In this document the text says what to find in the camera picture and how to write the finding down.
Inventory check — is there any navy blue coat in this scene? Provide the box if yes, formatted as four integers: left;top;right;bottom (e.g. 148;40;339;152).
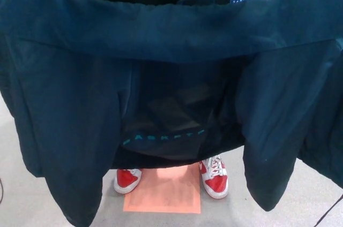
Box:
0;0;343;227

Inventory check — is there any red white right sneaker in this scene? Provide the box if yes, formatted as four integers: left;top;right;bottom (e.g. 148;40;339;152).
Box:
113;168;143;195

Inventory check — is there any red white sneaker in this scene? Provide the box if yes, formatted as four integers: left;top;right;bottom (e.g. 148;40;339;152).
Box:
113;168;143;195
198;154;228;200

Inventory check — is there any red white left sneaker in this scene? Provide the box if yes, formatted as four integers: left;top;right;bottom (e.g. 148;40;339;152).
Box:
198;154;228;200

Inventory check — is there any orange rectangular floor marker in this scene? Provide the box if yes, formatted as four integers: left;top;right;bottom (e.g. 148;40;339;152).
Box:
122;167;202;214

